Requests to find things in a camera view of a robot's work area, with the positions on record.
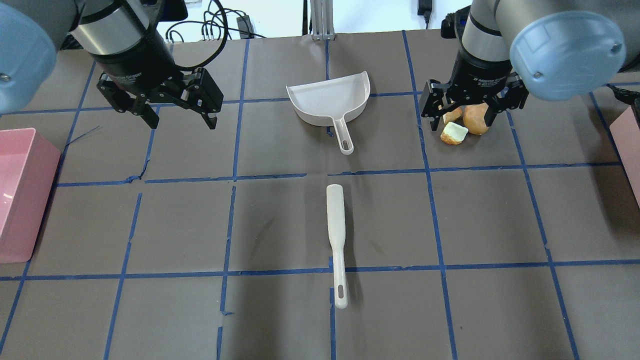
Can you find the beige plastic dustpan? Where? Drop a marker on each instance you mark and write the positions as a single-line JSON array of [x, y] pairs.
[[333, 102]]

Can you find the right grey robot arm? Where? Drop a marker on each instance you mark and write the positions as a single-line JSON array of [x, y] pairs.
[[553, 50]]

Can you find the pink plastic bin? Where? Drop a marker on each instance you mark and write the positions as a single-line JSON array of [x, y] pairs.
[[28, 163]]

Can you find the aluminium frame post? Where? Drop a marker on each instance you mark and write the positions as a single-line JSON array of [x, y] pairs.
[[322, 20]]

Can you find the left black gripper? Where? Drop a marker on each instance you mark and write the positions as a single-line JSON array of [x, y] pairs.
[[134, 63]]

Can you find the torn bread piece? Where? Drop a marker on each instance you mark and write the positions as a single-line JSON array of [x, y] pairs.
[[453, 133]]

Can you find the pink bin with black bag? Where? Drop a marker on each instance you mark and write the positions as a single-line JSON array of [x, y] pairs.
[[626, 134]]

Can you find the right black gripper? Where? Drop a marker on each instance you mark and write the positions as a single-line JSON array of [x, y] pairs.
[[477, 71]]

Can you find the black power adapter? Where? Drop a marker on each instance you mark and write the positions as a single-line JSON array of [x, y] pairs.
[[245, 27]]

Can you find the beige hand brush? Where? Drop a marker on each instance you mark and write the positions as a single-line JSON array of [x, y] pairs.
[[336, 231]]

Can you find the small brown bread piece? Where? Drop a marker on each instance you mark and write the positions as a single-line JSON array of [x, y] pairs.
[[453, 116]]

